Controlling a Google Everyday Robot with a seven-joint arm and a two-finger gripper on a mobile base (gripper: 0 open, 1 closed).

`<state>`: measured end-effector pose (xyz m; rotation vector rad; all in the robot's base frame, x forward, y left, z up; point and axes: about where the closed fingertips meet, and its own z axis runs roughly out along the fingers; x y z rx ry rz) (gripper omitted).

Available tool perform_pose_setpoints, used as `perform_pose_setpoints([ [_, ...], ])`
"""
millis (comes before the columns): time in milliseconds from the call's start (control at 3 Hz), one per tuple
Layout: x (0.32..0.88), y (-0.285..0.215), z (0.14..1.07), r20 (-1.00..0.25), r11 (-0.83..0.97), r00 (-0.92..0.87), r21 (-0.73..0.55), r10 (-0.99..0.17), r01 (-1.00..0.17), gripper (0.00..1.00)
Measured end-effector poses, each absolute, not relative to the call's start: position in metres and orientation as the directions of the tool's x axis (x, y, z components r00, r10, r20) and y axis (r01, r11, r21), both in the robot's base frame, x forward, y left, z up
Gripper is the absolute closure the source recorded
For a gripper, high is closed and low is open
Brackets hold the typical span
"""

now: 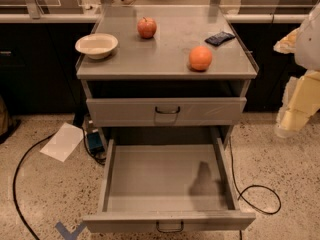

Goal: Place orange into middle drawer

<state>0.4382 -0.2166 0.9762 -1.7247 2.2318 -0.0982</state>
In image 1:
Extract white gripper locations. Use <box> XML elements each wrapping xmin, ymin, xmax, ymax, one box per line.
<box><xmin>273</xmin><ymin>3</ymin><xmax>320</xmax><ymax>138</ymax></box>

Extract orange fruit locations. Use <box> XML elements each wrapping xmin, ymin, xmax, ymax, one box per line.
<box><xmin>189</xmin><ymin>46</ymin><xmax>213</xmax><ymax>71</ymax></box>

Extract grey drawer cabinet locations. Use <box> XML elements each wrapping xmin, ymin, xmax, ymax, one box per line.
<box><xmin>77</xmin><ymin>5</ymin><xmax>257</xmax><ymax>139</ymax></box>

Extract closed grey top drawer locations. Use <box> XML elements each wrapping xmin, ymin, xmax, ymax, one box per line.
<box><xmin>87</xmin><ymin>97</ymin><xmax>246</xmax><ymax>127</ymax></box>

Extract open grey middle drawer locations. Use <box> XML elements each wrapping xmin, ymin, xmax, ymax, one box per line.
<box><xmin>84</xmin><ymin>139</ymin><xmax>255</xmax><ymax>233</ymax></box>

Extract red apple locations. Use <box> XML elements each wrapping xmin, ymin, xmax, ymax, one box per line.
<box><xmin>137</xmin><ymin>17</ymin><xmax>157</xmax><ymax>39</ymax></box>

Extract white ceramic bowl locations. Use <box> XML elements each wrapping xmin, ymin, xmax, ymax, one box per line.
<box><xmin>75</xmin><ymin>33</ymin><xmax>118</xmax><ymax>59</ymax></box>

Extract blue power box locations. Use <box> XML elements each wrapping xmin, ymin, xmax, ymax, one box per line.
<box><xmin>87</xmin><ymin>132</ymin><xmax>104</xmax><ymax>154</ymax></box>

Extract white paper sheet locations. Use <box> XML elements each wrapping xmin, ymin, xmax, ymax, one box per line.
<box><xmin>40</xmin><ymin>123</ymin><xmax>83</xmax><ymax>162</ymax></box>

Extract blue tape floor mark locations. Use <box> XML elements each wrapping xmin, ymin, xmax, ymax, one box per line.
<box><xmin>54</xmin><ymin>221</ymin><xmax>87</xmax><ymax>240</ymax></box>

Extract black cable right floor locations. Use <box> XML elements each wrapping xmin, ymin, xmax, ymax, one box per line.
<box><xmin>228</xmin><ymin>137</ymin><xmax>283</xmax><ymax>240</ymax></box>

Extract black cable floor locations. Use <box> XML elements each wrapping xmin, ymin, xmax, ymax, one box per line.
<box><xmin>228</xmin><ymin>137</ymin><xmax>283</xmax><ymax>240</ymax></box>
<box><xmin>12</xmin><ymin>132</ymin><xmax>56</xmax><ymax>240</ymax></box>

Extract black cable left floor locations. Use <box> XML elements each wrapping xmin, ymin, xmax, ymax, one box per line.
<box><xmin>12</xmin><ymin>132</ymin><xmax>56</xmax><ymax>240</ymax></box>

